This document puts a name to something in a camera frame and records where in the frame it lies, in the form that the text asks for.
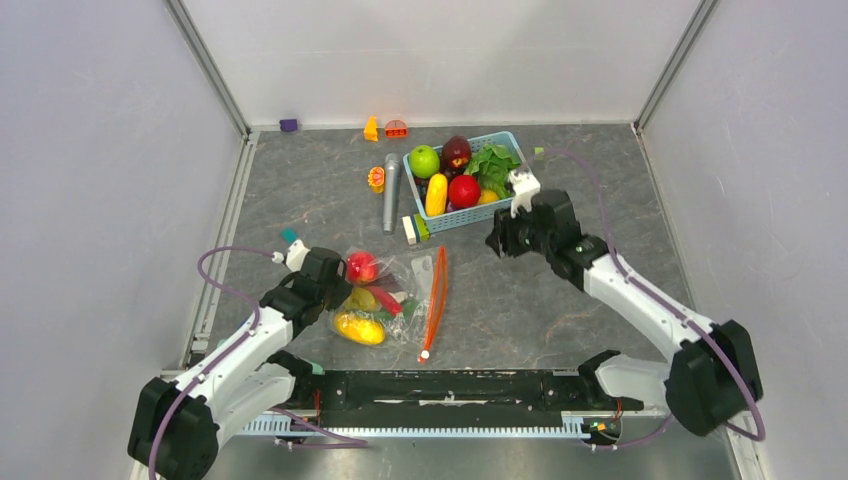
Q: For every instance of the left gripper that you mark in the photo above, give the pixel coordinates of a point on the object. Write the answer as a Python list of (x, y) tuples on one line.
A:
[(343, 291)]

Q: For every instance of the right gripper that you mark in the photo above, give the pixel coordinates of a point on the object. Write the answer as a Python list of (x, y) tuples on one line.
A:
[(501, 236)]

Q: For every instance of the red toy apple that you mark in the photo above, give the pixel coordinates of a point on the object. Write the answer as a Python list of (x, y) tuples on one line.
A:
[(362, 267)]

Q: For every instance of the yellow-green toy fruit slice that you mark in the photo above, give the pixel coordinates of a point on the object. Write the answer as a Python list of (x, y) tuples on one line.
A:
[(362, 299)]

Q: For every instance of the yellow toy mango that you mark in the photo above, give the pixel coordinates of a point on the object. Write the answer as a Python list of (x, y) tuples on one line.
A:
[(358, 328)]

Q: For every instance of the red toy chili pepper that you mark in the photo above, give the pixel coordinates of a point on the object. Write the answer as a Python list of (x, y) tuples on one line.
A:
[(386, 300)]

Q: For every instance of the clear zip top bag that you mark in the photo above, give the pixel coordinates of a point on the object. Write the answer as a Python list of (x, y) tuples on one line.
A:
[(421, 274)]

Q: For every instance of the red toy tomato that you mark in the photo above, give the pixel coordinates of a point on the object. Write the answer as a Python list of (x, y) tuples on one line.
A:
[(464, 192)]

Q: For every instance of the green toy cucumber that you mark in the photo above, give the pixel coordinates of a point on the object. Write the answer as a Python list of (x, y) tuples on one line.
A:
[(409, 312)]

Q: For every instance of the dark red toy peach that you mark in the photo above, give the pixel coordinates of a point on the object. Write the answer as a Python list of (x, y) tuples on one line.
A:
[(455, 154)]

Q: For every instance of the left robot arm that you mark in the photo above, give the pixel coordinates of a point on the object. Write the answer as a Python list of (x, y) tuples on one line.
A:
[(180, 425)]

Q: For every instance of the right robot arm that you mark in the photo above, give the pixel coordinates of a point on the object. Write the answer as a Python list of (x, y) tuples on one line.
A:
[(709, 373)]

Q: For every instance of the teal toy block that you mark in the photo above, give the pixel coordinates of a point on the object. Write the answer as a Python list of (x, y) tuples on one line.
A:
[(289, 235)]

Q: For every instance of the yellow toy lemon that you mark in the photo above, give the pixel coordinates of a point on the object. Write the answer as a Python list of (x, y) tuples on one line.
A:
[(487, 196)]

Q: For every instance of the green toy lettuce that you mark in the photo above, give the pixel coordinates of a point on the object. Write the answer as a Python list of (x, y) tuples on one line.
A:
[(490, 166)]

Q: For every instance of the light blue plastic basket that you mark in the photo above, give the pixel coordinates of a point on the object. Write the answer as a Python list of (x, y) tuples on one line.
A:
[(453, 218)]

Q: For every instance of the white green toy block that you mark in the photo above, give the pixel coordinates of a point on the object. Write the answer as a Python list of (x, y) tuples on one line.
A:
[(415, 229)]

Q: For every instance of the yellow toy corn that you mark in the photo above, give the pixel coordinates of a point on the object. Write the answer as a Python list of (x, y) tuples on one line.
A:
[(436, 198)]

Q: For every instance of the orange slice toy block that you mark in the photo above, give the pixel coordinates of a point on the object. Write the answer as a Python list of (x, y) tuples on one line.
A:
[(376, 179)]

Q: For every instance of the silver toy microphone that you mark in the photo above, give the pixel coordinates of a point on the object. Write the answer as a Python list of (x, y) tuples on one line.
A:
[(392, 171)]

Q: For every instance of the green toy apple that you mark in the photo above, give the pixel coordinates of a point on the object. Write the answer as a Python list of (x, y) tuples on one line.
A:
[(424, 161)]

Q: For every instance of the purple toy block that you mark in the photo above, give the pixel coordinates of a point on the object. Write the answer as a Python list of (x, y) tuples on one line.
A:
[(289, 125)]

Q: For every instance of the red semicircle toy block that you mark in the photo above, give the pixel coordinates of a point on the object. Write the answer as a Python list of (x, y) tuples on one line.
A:
[(396, 129)]

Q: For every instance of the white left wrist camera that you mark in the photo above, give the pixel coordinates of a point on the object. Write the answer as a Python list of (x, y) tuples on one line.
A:
[(293, 257)]

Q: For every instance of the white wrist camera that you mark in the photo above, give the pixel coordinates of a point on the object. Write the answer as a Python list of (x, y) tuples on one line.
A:
[(293, 257), (525, 186)]

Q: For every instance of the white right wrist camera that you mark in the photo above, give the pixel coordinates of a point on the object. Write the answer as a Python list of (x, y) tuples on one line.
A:
[(525, 186)]

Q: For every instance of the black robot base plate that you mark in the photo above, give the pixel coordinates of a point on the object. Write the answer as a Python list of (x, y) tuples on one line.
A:
[(443, 398)]

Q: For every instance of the white slotted cable duct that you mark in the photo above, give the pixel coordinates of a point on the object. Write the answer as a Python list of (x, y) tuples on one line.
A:
[(273, 424)]

